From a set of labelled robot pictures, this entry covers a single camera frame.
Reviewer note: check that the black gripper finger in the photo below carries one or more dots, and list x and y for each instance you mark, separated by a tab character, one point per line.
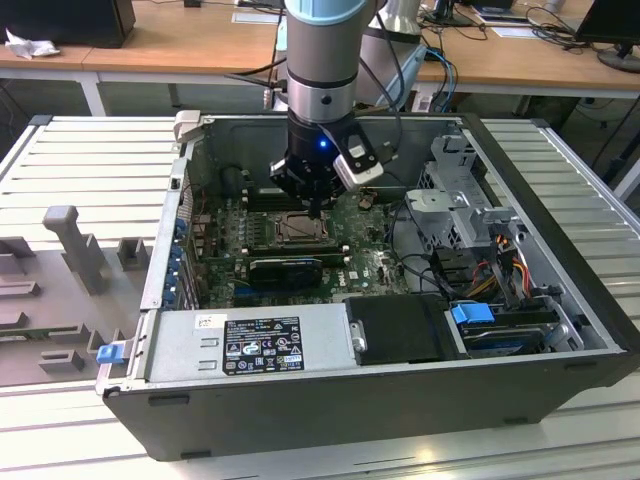
330	187
292	180

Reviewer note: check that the thin metal locking lever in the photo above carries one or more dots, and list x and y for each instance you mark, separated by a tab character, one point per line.
305	243
295	214

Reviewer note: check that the silver CPU green board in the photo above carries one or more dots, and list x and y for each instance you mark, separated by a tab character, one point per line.
300	227

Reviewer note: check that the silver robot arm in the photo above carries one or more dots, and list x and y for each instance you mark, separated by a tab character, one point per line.
322	50

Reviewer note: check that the CPU socket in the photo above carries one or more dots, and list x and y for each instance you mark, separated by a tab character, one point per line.
279	240

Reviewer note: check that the black drive bay cover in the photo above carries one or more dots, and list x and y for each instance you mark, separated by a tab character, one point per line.
400	330

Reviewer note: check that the silver coin cell battery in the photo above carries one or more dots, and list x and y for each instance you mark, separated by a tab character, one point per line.
367	199

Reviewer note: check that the black cylinder part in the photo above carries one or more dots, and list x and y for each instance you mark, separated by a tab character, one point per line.
232	180

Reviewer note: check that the black graphics card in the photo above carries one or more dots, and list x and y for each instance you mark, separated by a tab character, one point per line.
285	274

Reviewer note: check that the green motherboard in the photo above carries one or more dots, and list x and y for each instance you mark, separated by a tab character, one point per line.
360	280

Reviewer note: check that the grey metal drive cage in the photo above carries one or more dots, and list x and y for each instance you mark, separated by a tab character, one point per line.
435	200

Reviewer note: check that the beige case latch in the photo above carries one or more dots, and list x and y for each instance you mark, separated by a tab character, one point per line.
186	125

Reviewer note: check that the blue card retention clip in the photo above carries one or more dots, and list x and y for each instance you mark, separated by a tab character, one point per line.
176	262
172	291
181	226

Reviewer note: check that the white paper sheet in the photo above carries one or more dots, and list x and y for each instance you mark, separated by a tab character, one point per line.
255	16

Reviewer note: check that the wooden desk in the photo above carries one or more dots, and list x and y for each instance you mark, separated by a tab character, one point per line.
200	45
75	59

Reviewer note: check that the black monitor stand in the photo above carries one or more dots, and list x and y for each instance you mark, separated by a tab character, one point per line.
452	20

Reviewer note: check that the hard disk in blue carrier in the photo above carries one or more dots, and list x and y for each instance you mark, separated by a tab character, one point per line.
470	316

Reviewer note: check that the grey power supply unit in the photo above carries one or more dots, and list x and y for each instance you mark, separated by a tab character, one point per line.
175	350

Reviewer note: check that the printed paper sheets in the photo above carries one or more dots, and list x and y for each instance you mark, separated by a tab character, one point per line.
510	31

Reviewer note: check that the black PC case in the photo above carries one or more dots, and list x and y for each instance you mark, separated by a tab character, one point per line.
300	420

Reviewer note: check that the grey parts rack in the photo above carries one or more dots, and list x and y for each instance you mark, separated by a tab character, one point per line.
75	300

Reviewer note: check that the blue plastic latch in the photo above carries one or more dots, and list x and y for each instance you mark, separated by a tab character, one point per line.
110	354

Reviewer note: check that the black computer tower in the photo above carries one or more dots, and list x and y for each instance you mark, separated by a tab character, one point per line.
65	22

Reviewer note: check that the crumpled white paper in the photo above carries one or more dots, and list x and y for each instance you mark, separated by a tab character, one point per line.
30	47

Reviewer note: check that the green RAM stick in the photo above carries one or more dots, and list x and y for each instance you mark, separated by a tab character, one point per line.
20	334

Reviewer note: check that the black monitor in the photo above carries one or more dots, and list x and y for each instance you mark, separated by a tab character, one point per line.
607	20

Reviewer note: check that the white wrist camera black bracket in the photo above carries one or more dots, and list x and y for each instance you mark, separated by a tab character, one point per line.
360	172

